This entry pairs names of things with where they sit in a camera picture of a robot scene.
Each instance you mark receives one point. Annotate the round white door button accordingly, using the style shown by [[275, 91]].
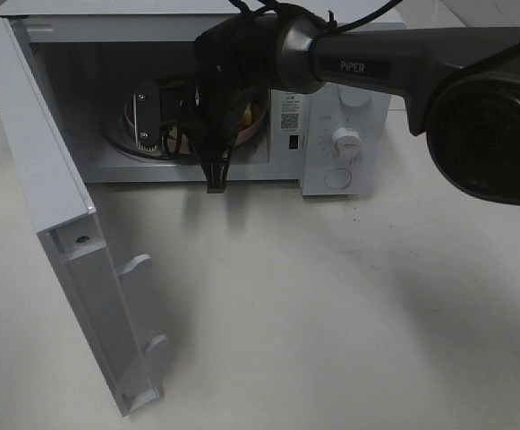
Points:
[[338, 178]]

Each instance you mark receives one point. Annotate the white timer knob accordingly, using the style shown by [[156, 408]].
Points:
[[346, 143]]

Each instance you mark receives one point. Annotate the pink round plate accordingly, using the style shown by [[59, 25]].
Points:
[[252, 119]]

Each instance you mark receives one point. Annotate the white warning label sticker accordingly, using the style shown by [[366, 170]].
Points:
[[291, 107]]

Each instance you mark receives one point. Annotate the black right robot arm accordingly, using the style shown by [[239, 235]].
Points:
[[461, 88]]

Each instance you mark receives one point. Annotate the toast sandwich with lettuce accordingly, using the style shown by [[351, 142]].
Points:
[[171, 130]]

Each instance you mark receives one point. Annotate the upper white power knob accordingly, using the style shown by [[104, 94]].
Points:
[[353, 97]]

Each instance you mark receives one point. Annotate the white microwave oven body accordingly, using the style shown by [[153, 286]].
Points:
[[70, 73]]

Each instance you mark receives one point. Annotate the glass microwave turntable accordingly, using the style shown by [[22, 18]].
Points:
[[168, 151]]

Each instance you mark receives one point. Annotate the white microwave door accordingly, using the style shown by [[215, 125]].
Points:
[[68, 229]]

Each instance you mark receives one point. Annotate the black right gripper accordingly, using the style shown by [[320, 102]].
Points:
[[214, 120]]

